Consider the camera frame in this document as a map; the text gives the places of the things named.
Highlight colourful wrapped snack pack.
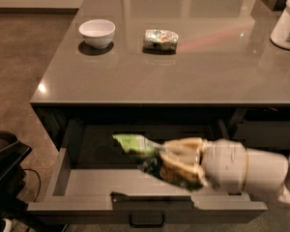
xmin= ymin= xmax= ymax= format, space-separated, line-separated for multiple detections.
xmin=143 ymin=29 xmax=179 ymax=51

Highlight open grey top drawer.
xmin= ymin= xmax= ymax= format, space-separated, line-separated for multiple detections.
xmin=28 ymin=121 xmax=267 ymax=225

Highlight green rice chip bag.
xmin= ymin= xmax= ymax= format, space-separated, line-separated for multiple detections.
xmin=113 ymin=134 xmax=205 ymax=190

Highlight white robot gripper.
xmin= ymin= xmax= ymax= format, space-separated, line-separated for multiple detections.
xmin=159 ymin=137 xmax=247 ymax=192

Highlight white plastic jar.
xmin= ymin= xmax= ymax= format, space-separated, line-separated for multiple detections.
xmin=270 ymin=0 xmax=290 ymax=51

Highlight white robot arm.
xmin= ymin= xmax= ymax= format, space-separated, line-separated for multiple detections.
xmin=159 ymin=137 xmax=290 ymax=206

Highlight grey lower right drawers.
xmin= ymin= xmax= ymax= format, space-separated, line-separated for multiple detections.
xmin=230 ymin=108 xmax=290 ymax=152

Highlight black cable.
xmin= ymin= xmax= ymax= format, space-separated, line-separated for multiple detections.
xmin=22 ymin=168 xmax=43 ymax=203

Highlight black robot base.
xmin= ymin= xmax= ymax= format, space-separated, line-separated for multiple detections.
xmin=0 ymin=130 xmax=33 ymax=232

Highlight metal drawer handle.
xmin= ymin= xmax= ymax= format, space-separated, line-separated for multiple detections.
xmin=129 ymin=211 xmax=165 ymax=228

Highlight white ceramic bowl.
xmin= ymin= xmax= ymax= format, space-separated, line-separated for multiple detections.
xmin=78 ymin=19 xmax=116 ymax=49

